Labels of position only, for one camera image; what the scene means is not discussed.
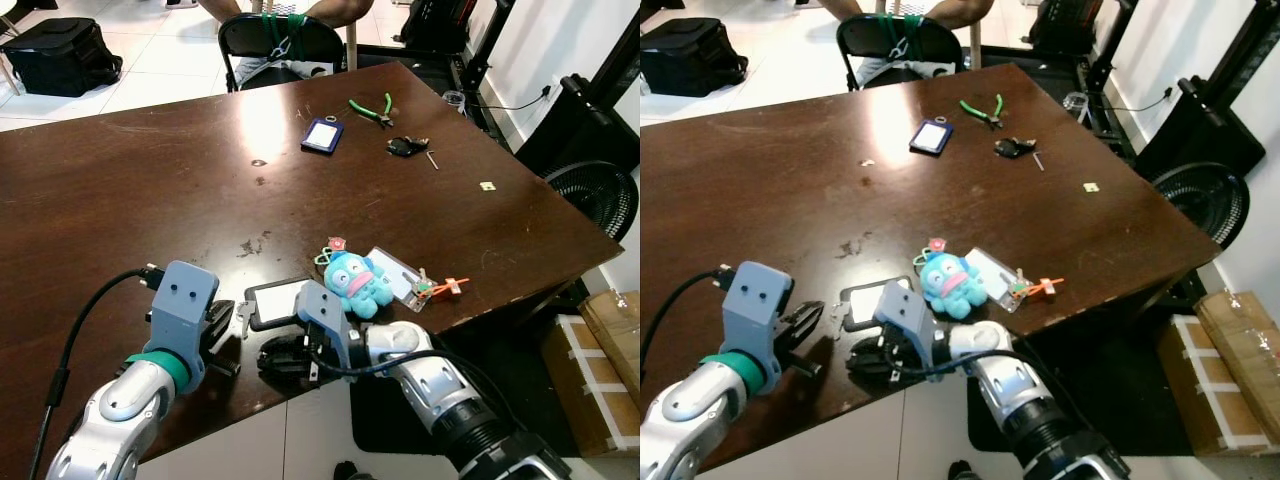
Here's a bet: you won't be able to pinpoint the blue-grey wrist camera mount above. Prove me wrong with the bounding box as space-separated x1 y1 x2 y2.
295 290 366 373
720 265 796 396
875 290 949 373
148 262 221 386

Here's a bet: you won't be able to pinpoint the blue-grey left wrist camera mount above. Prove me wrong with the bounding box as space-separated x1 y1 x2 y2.
148 262 221 386
720 265 796 396

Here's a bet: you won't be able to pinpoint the green handled pliers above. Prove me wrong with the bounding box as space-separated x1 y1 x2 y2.
958 95 1006 131
348 93 396 129

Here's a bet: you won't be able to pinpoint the black floor fan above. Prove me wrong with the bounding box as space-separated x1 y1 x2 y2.
545 160 639 243
1150 162 1251 251

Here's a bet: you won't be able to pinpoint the dark brown wooden table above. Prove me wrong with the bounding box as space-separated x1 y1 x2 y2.
0 62 624 480
640 62 1223 473

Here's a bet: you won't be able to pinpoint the plain cardboard box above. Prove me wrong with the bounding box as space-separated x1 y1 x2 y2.
1195 290 1280 401
580 290 641 371

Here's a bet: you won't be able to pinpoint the black metal frame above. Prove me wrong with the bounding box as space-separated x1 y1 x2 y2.
440 0 531 151
1070 0 1146 151

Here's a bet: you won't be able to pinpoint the black angular case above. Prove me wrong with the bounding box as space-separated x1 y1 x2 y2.
513 75 641 181
1133 78 1267 183

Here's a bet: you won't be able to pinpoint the blue card holder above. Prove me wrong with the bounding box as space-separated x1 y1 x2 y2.
301 117 345 155
909 117 954 155

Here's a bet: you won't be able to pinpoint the black equipment case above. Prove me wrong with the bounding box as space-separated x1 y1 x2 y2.
1025 0 1111 56
398 0 501 56

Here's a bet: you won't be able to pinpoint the orange keychain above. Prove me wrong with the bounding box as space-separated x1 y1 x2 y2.
1015 273 1069 301
418 272 471 303

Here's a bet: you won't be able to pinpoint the white taped cardboard box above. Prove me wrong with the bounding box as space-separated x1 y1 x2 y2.
1158 315 1280 458
542 315 641 458

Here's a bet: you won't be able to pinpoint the black framed card holder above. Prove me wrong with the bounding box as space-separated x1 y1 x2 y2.
842 277 916 332
245 277 326 332

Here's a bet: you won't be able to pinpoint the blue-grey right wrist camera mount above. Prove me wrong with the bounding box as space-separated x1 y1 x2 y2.
875 290 949 373
295 290 366 373

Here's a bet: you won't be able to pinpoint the thin black wall cable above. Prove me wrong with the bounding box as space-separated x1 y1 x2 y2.
1088 88 1173 113
468 85 554 113

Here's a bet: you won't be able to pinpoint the green strap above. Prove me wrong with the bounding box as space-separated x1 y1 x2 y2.
885 12 926 63
262 12 306 63

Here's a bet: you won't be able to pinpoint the black car key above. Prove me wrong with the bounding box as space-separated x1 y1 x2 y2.
386 136 439 170
994 137 1047 171

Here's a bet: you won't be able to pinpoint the clear badge holder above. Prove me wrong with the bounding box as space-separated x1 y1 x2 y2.
365 247 428 311
965 247 1028 313

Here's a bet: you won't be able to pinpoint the black bag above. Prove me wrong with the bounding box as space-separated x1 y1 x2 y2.
640 17 749 98
0 17 124 98

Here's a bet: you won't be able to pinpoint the teal plush keychain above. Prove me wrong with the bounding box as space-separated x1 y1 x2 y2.
322 252 396 321
918 253 991 321

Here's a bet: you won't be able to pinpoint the black folding chair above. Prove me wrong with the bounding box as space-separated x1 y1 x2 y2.
218 12 346 93
836 14 966 91

